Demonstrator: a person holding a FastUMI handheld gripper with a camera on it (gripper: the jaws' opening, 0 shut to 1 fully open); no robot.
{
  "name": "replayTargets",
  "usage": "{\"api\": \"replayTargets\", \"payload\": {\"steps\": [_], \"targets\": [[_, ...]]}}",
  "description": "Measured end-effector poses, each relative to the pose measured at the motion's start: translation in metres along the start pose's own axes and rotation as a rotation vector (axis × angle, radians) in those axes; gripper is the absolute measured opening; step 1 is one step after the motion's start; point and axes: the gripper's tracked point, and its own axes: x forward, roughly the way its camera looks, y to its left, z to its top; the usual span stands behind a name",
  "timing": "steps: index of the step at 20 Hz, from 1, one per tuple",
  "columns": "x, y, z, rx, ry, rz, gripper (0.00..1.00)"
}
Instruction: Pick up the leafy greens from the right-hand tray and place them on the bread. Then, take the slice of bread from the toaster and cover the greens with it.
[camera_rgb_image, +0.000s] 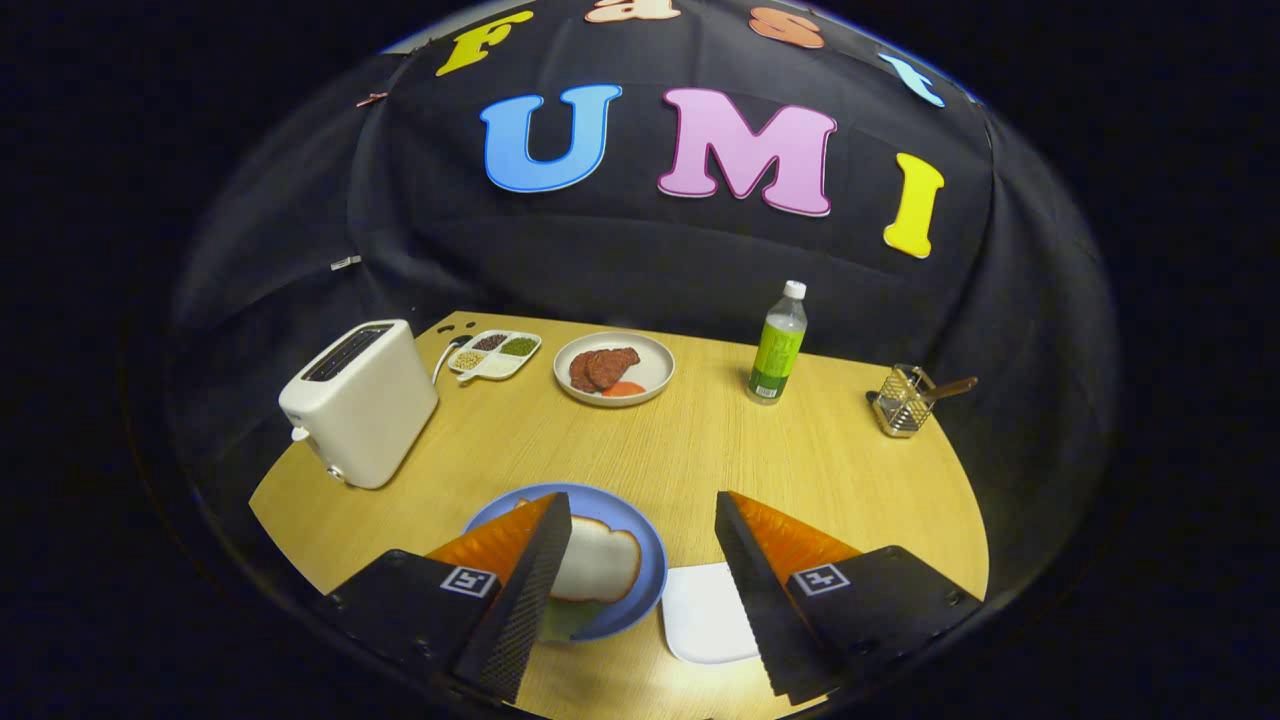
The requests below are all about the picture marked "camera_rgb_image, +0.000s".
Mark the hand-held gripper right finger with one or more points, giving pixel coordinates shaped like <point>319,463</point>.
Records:
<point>755,600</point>

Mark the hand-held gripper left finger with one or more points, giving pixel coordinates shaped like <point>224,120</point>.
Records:
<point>530,600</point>

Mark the green lettuce leaf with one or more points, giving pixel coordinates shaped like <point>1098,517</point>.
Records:
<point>570,618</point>

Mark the bread slice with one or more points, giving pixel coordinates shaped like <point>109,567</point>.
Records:
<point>600,560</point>

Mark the white square plate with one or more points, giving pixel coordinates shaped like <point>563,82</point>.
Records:
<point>705,615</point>

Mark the blue round plate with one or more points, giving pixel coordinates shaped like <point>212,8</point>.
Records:
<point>645,545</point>

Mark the red tomato slice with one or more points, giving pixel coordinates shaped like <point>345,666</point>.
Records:
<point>624,389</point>

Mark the brown meat patty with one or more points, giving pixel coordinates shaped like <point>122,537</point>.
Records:
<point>612,367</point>
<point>578,372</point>

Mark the white divided seed tray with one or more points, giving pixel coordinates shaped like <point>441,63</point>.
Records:
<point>497,365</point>

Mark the green label plastic bottle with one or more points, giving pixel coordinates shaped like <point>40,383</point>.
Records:
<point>775,360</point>

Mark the white toaster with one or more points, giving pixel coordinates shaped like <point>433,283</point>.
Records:
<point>370,410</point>

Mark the white round plate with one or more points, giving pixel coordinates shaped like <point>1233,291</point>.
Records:
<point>655,365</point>

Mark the black backdrop cloth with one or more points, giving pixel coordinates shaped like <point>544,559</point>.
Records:
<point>650,260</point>

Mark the silver cloth clip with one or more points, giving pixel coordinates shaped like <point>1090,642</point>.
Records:
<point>346,263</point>

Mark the copper cloth clip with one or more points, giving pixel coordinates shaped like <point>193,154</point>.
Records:
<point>372,99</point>

